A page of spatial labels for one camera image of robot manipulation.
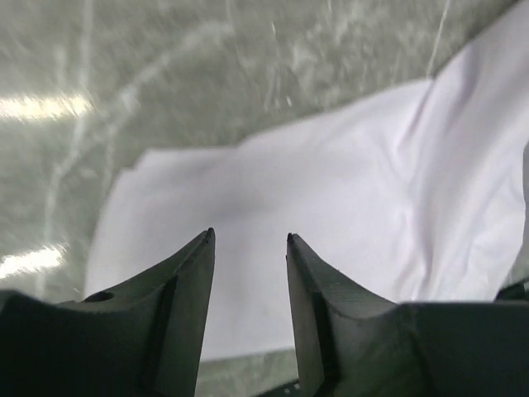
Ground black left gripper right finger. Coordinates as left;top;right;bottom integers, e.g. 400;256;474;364
286;234;528;396

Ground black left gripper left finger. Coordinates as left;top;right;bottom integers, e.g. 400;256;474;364
1;230;215;396

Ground white t shirt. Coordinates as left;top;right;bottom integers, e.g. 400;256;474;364
85;1;528;361

